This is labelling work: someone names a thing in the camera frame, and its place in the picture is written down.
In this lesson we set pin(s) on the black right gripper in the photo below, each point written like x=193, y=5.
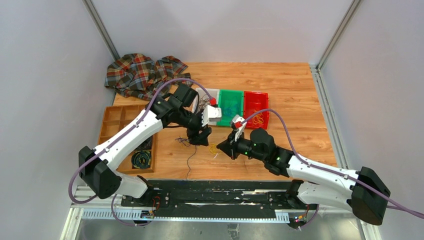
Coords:
x=229, y=147

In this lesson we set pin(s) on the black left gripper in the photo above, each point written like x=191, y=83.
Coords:
x=197, y=138

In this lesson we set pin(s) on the yellow cable small bundle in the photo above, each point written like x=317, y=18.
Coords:
x=213, y=150

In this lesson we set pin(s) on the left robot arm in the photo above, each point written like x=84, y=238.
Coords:
x=98, y=166

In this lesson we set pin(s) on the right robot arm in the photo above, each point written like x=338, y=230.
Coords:
x=361, y=192

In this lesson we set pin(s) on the white plastic bin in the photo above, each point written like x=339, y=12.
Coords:
x=202, y=100

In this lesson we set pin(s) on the green plastic bin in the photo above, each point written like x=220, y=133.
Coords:
x=231, y=103

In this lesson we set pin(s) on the red plastic bin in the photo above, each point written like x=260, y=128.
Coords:
x=254, y=102

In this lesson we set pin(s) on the wooden compartment tray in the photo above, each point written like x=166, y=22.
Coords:
x=140, y=161

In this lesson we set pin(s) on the plaid cloth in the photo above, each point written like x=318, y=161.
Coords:
x=137, y=75

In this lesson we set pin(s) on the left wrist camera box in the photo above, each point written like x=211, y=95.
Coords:
x=211, y=114

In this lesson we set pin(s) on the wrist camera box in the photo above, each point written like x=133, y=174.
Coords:
x=238, y=123
x=211, y=114

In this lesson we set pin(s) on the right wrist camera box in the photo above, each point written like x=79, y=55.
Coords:
x=238, y=123

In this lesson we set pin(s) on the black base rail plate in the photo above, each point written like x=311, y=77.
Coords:
x=218, y=199

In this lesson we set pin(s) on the right aluminium frame post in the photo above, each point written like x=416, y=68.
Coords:
x=338, y=33

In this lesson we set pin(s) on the aluminium frame post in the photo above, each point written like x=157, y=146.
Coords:
x=90, y=7
x=338, y=33

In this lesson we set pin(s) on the left aluminium frame post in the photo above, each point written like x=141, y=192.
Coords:
x=90, y=7

